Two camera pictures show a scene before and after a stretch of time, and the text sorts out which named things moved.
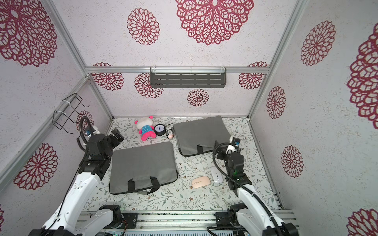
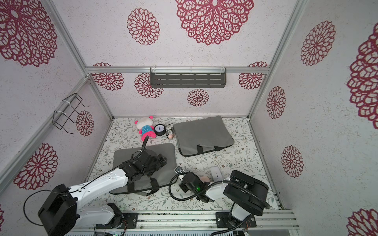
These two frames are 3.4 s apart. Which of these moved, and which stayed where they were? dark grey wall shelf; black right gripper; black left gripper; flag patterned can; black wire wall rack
Moved: black left gripper; black right gripper
Stayed: flag patterned can; black wire wall rack; dark grey wall shelf
